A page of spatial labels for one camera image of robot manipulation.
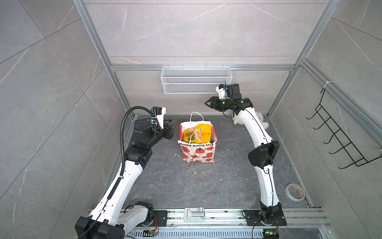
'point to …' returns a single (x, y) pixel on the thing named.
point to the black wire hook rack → (348, 147)
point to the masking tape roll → (295, 192)
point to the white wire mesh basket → (194, 80)
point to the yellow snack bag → (201, 133)
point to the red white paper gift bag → (201, 153)
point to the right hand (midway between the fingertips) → (207, 102)
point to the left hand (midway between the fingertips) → (174, 117)
